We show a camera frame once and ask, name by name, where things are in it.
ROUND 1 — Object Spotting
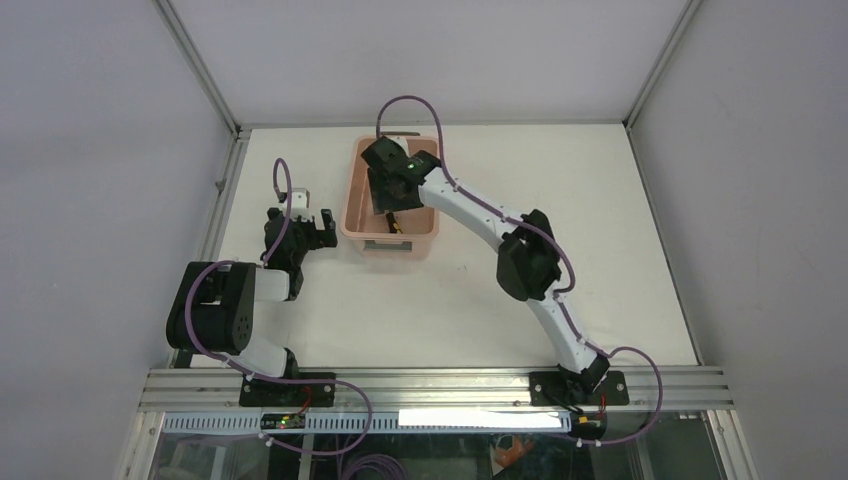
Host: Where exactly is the yellow black screwdriver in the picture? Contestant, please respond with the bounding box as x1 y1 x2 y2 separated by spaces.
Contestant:
385 212 403 234

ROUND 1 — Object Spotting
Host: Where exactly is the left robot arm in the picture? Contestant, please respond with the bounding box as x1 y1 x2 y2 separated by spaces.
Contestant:
166 207 338 406

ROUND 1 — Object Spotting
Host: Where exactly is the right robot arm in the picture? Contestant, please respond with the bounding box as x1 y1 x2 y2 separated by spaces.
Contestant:
361 136 610 405

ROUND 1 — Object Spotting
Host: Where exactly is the pink plastic bin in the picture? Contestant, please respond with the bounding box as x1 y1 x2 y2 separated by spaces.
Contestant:
339 134 440 260

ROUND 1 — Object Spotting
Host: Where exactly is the orange object under table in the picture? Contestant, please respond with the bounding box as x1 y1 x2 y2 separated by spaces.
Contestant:
491 434 535 469

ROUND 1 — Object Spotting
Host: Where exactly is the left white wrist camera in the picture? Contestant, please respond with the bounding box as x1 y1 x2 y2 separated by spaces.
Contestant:
285 188 314 221

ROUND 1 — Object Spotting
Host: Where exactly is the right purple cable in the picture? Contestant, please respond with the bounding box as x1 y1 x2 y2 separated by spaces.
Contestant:
375 95 664 446

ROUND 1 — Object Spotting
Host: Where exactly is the purple cable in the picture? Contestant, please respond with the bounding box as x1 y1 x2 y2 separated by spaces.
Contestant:
183 157 374 458
375 95 664 446

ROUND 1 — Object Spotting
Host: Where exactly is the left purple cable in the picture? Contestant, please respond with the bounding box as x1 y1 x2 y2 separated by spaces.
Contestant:
183 157 374 458

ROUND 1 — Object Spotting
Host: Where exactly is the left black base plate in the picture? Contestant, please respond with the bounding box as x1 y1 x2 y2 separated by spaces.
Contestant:
238 371 336 409

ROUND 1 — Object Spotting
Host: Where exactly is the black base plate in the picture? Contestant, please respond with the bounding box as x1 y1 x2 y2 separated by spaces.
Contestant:
238 371 336 409
528 370 630 407

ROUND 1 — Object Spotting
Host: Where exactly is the aluminium front rail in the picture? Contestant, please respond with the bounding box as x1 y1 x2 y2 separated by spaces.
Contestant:
138 366 735 412

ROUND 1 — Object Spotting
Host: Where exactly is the slotted cable duct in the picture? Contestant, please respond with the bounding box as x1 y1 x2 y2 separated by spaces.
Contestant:
163 409 571 435

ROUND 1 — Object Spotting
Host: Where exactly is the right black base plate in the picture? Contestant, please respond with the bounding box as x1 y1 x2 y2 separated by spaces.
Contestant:
528 370 630 407

